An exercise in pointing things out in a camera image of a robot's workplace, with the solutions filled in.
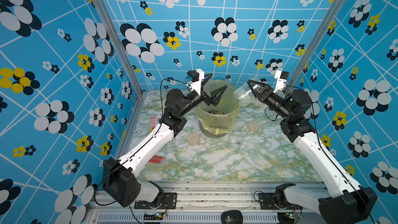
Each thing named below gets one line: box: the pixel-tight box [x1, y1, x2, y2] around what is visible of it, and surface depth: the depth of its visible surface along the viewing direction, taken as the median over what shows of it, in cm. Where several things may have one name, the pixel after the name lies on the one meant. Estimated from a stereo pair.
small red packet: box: [149, 155, 165, 164], surface depth 88 cm
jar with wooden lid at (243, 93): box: [233, 76, 261, 107], surface depth 63 cm
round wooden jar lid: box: [186, 132, 200, 146], surface depth 97 cm
